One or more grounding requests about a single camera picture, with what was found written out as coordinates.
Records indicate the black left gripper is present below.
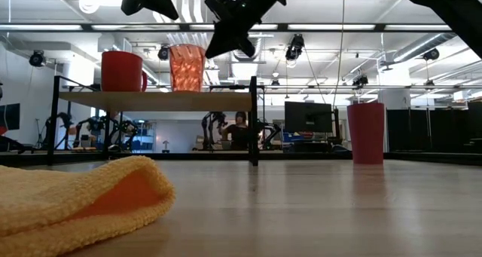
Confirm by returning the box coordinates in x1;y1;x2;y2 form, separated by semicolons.
120;0;180;21

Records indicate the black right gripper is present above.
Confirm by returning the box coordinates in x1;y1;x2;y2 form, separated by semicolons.
205;0;304;60

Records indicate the orange faceted glass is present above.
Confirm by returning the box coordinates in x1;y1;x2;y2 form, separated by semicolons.
169;44;207;93

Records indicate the red plastic mug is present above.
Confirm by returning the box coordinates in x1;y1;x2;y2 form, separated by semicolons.
100;50;148;93

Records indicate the tall pink plastic cup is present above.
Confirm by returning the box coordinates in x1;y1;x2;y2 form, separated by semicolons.
346;102;386;165

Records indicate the person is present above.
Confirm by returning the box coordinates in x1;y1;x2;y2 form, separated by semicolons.
221;111;252;151

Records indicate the black computer monitor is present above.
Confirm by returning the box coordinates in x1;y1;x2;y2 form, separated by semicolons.
284;101;334;133

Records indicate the black room partition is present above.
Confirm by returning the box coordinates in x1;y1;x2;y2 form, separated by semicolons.
386;100;482;153

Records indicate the yellow microfibre cloth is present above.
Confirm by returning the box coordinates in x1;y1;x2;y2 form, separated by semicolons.
0;155;177;257

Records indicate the black station frame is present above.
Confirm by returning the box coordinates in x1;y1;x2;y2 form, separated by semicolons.
0;22;482;166

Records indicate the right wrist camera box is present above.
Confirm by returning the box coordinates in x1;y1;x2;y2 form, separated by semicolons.
205;0;231;23

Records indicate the wooden shelf with black frame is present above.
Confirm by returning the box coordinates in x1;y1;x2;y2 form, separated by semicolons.
47;75;261;167

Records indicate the thin hanging cable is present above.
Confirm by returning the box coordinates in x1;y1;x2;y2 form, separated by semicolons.
333;0;346;107

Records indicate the silver ventilation duct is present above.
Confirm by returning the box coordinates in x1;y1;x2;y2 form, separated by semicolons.
380;32;456;68

